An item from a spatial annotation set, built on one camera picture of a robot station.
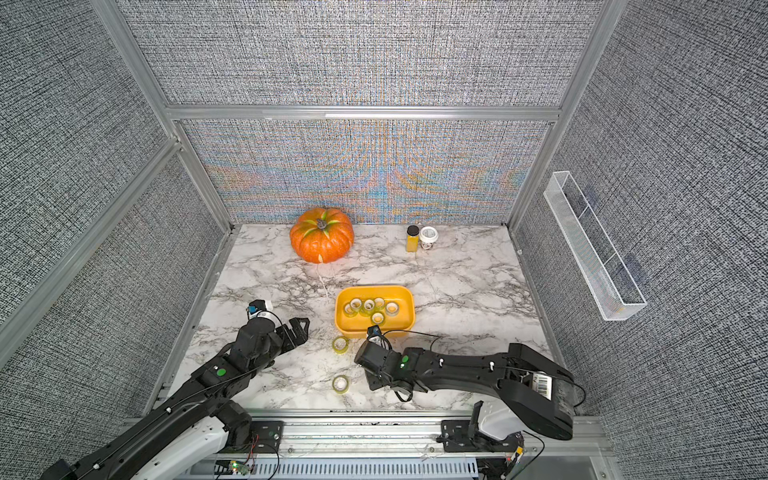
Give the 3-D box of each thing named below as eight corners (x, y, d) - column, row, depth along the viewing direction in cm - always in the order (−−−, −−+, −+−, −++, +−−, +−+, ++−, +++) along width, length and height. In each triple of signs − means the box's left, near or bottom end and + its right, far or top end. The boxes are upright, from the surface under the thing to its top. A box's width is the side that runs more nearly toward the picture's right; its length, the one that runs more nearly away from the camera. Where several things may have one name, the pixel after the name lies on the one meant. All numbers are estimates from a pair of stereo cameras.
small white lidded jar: (419, 252, 114) (422, 238, 108) (418, 240, 118) (420, 226, 112) (436, 252, 114) (439, 238, 108) (434, 240, 118) (437, 226, 112)
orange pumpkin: (294, 269, 108) (286, 247, 99) (303, 231, 121) (296, 208, 111) (351, 269, 108) (347, 247, 99) (354, 231, 121) (351, 208, 111)
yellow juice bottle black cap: (405, 252, 114) (407, 234, 107) (405, 242, 118) (406, 224, 110) (417, 252, 114) (420, 234, 107) (416, 242, 118) (418, 224, 110)
